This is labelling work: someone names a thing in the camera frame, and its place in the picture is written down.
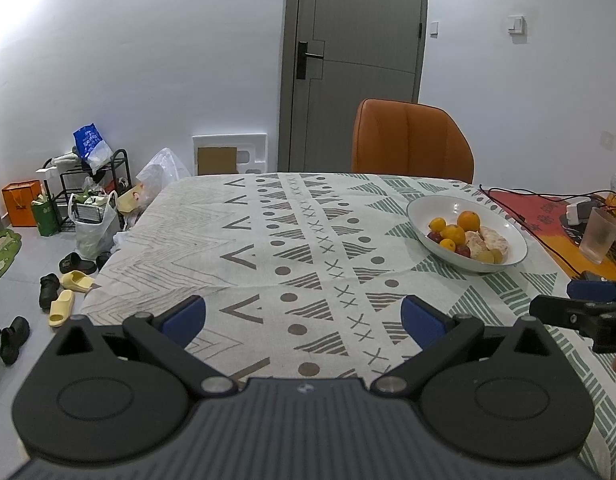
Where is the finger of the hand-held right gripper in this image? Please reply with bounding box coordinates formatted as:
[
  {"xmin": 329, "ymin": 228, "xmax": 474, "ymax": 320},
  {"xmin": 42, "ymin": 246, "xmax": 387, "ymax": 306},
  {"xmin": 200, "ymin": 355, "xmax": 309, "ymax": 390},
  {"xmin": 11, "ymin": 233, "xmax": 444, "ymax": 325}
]
[
  {"xmin": 530, "ymin": 294, "xmax": 607, "ymax": 334},
  {"xmin": 568, "ymin": 279, "xmax": 616, "ymax": 305}
]

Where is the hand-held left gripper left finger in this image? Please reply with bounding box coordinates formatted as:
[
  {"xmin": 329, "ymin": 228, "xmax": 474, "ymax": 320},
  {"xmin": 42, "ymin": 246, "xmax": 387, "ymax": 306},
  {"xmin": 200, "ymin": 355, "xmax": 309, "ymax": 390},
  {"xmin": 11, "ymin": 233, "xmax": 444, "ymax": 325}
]
[{"xmin": 50, "ymin": 295, "xmax": 237, "ymax": 400}]

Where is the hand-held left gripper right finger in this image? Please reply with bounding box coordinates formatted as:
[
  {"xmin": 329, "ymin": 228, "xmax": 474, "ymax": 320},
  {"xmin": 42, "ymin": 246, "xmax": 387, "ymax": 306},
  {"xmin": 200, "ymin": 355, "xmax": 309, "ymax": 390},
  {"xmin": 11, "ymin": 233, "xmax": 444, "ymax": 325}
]
[{"xmin": 371, "ymin": 295, "xmax": 562, "ymax": 399}]

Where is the peeled pomelo segment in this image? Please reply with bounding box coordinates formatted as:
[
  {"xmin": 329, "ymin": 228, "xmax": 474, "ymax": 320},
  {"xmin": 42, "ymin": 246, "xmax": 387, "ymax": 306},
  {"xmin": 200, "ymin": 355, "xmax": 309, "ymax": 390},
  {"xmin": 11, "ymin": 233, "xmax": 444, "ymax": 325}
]
[
  {"xmin": 464, "ymin": 231, "xmax": 488, "ymax": 256},
  {"xmin": 479, "ymin": 225, "xmax": 509, "ymax": 256}
]

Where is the white enamel plate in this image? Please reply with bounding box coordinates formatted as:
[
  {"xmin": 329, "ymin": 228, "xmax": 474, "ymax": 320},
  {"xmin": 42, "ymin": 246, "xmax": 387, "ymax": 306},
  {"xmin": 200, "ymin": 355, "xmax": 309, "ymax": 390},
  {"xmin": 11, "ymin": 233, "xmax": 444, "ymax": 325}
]
[{"xmin": 406, "ymin": 195, "xmax": 528, "ymax": 274}]

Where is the frosted plastic cup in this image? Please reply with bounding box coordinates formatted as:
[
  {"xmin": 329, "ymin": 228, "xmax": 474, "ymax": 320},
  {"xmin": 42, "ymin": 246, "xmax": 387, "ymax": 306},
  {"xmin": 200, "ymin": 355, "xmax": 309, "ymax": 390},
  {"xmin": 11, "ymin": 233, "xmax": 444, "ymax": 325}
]
[{"xmin": 579, "ymin": 207, "xmax": 616, "ymax": 265}]

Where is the white charger block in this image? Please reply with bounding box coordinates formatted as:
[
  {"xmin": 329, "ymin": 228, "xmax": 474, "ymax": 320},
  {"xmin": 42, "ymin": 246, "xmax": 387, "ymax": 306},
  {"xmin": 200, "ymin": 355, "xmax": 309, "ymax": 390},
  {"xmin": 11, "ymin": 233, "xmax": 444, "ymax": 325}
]
[{"xmin": 560, "ymin": 199, "xmax": 593, "ymax": 226}]

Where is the red orange table mat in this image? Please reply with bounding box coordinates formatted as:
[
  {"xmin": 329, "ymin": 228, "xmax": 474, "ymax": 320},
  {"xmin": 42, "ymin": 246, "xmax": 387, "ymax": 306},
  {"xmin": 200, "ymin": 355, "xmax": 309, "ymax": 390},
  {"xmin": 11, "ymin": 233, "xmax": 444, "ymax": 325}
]
[{"xmin": 488, "ymin": 189, "xmax": 616, "ymax": 281}]

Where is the yellow slipper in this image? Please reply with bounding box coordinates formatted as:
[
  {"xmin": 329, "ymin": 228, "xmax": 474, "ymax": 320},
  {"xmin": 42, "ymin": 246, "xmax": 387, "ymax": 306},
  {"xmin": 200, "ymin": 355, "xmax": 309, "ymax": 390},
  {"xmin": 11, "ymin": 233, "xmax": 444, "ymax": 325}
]
[
  {"xmin": 60, "ymin": 270, "xmax": 95, "ymax": 292},
  {"xmin": 48, "ymin": 289, "xmax": 76, "ymax": 327}
]

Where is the patterned white green tablecloth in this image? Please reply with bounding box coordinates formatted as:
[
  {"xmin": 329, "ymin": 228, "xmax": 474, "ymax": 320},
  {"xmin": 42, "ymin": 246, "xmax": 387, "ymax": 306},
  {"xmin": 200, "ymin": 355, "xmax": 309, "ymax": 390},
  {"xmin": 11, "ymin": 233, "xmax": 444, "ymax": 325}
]
[{"xmin": 82, "ymin": 172, "xmax": 616, "ymax": 480}]

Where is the white plastic bag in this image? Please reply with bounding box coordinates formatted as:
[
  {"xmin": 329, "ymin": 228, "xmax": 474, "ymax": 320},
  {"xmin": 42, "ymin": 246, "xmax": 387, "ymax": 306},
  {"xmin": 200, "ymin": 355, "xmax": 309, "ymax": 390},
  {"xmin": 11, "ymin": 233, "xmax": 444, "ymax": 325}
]
[{"xmin": 68, "ymin": 190, "xmax": 121, "ymax": 261}]

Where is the yellow bag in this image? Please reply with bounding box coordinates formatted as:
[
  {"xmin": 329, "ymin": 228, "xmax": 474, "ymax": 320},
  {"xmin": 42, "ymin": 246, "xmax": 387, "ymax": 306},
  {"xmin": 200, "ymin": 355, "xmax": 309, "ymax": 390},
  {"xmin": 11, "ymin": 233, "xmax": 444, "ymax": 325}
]
[{"xmin": 117, "ymin": 185, "xmax": 146, "ymax": 216}]

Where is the black shoe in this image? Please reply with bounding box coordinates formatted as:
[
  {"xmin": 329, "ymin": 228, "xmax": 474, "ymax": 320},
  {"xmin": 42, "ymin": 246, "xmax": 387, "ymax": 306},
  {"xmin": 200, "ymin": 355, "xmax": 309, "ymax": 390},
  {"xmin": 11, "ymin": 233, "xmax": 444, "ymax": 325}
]
[
  {"xmin": 39, "ymin": 273, "xmax": 61, "ymax": 310},
  {"xmin": 0, "ymin": 316, "xmax": 31, "ymax": 366}
]

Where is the translucent plastic bag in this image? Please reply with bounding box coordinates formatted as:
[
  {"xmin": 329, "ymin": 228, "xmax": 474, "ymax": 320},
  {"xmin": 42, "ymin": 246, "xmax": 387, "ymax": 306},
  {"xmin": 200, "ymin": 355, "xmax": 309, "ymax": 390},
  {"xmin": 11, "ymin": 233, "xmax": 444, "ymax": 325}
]
[{"xmin": 135, "ymin": 147, "xmax": 193, "ymax": 211}]

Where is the brown cardboard sheet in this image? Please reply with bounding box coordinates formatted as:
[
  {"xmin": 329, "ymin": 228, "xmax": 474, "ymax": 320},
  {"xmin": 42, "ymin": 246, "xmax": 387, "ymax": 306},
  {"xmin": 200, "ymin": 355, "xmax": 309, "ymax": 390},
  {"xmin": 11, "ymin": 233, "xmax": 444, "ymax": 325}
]
[{"xmin": 197, "ymin": 146, "xmax": 237, "ymax": 176}]

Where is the black shoe rack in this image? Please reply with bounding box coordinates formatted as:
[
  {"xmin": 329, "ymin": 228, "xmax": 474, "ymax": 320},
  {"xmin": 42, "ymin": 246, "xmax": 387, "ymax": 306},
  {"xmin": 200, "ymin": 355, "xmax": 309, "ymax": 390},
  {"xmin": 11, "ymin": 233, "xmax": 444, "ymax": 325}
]
[{"xmin": 42, "ymin": 149, "xmax": 133, "ymax": 231}]

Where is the green shopping bag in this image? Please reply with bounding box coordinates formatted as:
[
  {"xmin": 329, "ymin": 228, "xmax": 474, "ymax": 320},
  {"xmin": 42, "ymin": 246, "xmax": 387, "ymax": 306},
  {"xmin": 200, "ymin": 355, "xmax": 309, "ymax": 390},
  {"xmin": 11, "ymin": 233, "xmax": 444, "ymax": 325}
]
[{"xmin": 31, "ymin": 194, "xmax": 61, "ymax": 237}]

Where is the orange leather chair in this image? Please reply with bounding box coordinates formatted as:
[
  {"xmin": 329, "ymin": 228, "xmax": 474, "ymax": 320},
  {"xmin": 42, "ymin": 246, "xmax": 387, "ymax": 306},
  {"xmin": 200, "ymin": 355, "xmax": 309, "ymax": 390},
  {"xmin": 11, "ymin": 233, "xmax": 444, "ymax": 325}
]
[{"xmin": 351, "ymin": 98, "xmax": 475, "ymax": 184}]

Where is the white foam packaging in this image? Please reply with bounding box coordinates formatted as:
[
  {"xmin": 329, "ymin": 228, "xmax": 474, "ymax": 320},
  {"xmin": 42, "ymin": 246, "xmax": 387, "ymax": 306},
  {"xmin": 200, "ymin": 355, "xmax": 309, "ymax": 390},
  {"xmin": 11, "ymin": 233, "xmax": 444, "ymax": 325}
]
[{"xmin": 192, "ymin": 132, "xmax": 269, "ymax": 177}]

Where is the green printed mat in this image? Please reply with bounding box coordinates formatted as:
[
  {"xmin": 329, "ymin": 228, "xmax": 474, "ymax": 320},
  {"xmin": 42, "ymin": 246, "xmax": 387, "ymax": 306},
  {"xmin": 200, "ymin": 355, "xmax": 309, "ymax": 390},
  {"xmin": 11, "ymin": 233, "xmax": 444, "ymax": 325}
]
[{"xmin": 0, "ymin": 228, "xmax": 23, "ymax": 286}]

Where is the blue white bag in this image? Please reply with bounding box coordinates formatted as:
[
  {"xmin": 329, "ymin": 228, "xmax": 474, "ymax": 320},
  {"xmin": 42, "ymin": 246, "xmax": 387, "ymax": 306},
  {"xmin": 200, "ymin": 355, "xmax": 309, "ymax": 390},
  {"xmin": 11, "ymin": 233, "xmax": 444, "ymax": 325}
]
[{"xmin": 73, "ymin": 123, "xmax": 114, "ymax": 171}]

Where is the orange paper bag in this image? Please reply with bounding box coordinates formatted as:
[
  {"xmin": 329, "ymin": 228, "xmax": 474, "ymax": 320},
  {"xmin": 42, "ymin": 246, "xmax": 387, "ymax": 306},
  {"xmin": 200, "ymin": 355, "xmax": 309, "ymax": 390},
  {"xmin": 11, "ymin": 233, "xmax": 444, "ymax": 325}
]
[{"xmin": 1, "ymin": 180, "xmax": 43, "ymax": 227}]

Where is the grey door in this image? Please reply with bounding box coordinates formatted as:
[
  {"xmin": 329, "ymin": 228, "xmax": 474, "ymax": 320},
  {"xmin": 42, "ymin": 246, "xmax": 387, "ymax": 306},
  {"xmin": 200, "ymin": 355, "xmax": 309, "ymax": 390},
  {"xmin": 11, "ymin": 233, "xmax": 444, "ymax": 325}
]
[{"xmin": 279, "ymin": 0, "xmax": 429, "ymax": 173}]

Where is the black power cable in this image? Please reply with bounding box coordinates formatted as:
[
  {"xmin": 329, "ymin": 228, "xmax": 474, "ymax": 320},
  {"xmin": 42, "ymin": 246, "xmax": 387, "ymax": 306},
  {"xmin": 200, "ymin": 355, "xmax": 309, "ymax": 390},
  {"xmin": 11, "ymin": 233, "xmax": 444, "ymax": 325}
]
[{"xmin": 479, "ymin": 185, "xmax": 581, "ymax": 277}]

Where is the thin black cable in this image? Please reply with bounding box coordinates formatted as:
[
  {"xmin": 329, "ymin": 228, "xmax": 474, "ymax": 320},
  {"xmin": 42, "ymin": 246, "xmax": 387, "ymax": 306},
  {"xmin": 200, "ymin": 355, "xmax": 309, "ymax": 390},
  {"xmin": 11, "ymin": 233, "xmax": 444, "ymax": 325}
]
[{"xmin": 488, "ymin": 187, "xmax": 613, "ymax": 201}]

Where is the black door handle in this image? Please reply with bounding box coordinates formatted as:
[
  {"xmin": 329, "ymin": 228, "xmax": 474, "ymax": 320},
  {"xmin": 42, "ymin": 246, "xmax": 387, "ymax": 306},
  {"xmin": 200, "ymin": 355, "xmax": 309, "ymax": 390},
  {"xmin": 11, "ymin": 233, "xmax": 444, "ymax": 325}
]
[{"xmin": 295, "ymin": 41, "xmax": 325, "ymax": 80}]

